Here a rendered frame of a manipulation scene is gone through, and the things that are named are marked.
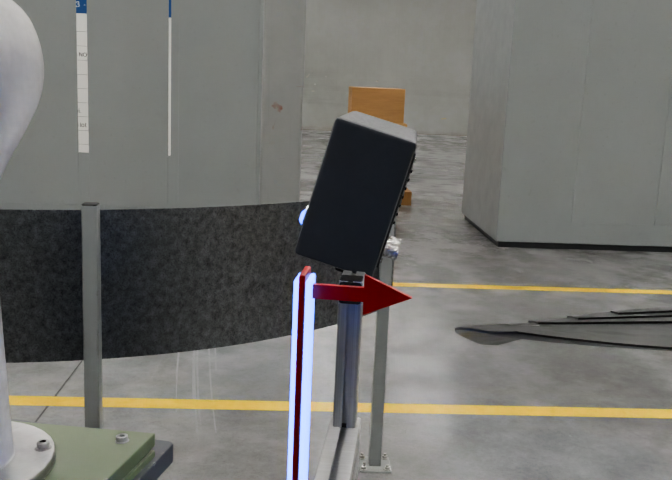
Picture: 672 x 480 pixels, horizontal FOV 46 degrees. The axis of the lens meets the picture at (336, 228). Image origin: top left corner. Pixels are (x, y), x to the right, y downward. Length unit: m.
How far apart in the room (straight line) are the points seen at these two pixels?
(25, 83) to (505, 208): 6.04
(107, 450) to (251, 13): 5.74
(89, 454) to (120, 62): 5.82
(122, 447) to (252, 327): 1.53
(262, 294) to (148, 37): 4.38
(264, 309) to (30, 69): 1.65
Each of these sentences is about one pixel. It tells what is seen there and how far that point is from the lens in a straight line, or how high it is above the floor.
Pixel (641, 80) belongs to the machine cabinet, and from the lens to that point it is 6.89.
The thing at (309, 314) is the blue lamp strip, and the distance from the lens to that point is 0.46.
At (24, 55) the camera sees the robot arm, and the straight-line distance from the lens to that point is 0.74.
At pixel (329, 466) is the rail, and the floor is 0.86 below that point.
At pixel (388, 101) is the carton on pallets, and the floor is 1.10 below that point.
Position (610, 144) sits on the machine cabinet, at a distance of 6.83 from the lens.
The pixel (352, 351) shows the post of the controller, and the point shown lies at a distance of 1.02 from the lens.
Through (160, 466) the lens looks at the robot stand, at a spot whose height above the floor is 0.92.
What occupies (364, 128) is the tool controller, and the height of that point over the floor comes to 1.24.
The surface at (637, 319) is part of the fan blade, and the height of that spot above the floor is 1.18.
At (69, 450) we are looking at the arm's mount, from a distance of 0.81.
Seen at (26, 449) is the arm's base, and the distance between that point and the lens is 0.80.
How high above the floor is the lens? 1.30
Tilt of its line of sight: 11 degrees down
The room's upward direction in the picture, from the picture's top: 2 degrees clockwise
